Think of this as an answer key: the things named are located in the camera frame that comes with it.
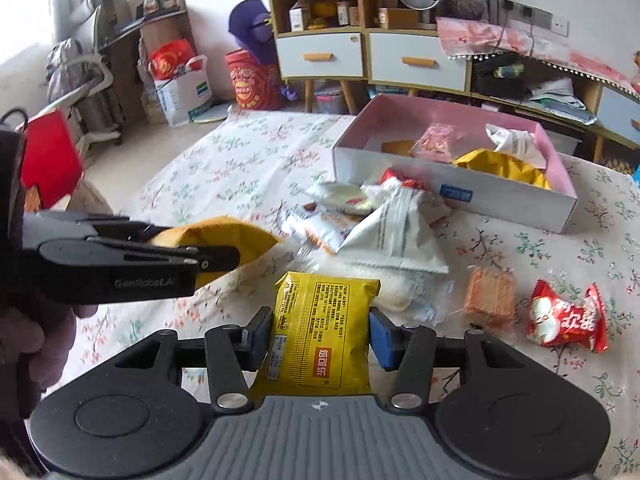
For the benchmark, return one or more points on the pink peach snack packet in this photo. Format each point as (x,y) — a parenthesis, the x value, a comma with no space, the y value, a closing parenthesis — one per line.
(434,144)

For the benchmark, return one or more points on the white silver snack bag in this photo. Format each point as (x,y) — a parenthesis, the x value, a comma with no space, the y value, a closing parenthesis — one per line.
(516,143)

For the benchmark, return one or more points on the yellow instant noodle packet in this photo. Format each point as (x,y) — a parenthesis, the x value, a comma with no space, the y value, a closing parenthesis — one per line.
(319,340)

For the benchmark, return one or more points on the left hand pink glove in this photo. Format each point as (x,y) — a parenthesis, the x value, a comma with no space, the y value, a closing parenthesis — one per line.
(20,335)

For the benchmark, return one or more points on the brown snack bar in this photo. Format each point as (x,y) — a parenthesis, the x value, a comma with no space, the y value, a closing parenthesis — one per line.
(400,148)

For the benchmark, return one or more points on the large yellow snack bag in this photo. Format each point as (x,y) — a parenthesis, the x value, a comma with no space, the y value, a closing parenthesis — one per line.
(503,166)

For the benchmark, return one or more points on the white small snack packet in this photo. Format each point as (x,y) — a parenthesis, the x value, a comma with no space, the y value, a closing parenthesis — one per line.
(341,197)

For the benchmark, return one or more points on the orange wafer packet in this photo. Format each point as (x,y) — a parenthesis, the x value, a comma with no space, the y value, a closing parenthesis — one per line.
(490,298)

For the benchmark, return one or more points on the pink cloth cover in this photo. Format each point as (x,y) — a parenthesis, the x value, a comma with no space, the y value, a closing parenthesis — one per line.
(473,39)

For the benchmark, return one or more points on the long wooden tv console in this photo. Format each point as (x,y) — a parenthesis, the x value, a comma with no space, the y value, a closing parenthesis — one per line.
(415,61)

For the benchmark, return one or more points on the wooden shelf cabinet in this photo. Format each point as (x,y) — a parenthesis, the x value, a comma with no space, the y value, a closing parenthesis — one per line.
(321,40)

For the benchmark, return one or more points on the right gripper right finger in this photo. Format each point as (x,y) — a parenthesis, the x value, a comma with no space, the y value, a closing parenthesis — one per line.
(410,353)

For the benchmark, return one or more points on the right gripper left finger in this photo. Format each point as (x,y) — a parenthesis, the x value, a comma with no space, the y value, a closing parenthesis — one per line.
(231,350)

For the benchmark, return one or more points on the red round drum tin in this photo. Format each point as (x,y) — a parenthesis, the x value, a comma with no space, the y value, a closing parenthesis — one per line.
(256,86)

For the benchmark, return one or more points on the white paper shopping bag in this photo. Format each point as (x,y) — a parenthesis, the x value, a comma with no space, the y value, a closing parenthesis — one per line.
(187,95)

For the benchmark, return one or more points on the red white candy packet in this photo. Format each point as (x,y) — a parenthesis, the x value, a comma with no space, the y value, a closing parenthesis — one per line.
(553,321)

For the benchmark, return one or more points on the purple plush toy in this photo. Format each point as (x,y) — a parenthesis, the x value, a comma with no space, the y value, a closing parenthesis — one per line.
(250,25)

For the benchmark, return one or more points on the floral tablecloth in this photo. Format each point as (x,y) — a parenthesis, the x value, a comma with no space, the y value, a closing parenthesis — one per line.
(255,166)

